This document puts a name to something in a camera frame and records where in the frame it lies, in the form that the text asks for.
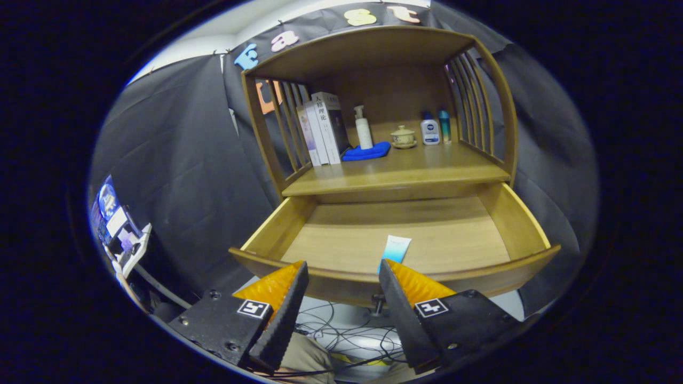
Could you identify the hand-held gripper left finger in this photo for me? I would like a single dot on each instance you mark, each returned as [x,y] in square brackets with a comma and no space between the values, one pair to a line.
[285,325]

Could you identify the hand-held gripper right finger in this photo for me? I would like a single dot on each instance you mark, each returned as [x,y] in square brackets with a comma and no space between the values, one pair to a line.
[400,320]

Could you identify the light blue tube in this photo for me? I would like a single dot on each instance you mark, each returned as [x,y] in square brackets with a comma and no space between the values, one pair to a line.
[397,248]

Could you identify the wooden countertop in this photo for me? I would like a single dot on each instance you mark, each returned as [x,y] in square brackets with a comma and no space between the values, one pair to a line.
[416,165]

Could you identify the wooden cabinet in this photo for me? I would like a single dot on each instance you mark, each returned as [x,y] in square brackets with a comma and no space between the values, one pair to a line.
[395,90]

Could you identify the person's trouser leg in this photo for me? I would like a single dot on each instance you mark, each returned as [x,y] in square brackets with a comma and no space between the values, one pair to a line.
[307,357]

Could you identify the blue cloth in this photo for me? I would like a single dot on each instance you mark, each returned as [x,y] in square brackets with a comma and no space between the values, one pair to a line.
[368,152]

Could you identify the beige lidded ceramic cup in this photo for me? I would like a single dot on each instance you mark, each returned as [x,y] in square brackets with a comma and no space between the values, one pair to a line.
[403,137]

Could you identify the pale pink book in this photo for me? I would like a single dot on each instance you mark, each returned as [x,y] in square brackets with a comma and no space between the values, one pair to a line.
[307,138]

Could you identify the white pump bottle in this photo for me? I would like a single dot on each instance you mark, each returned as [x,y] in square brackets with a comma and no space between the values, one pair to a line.
[364,133]

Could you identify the white lotion bottle blue cap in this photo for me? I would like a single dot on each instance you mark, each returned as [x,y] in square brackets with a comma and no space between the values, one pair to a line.
[430,130]

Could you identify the thin white book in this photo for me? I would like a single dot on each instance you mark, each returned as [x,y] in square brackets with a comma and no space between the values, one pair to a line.
[316,136]

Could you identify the teal bottle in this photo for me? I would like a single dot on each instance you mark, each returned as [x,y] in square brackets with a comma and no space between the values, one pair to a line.
[445,128]

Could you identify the black backdrop cloth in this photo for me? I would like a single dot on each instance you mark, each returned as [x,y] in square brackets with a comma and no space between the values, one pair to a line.
[176,160]

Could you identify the large white book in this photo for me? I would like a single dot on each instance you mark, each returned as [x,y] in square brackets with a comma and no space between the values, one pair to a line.
[331,128]

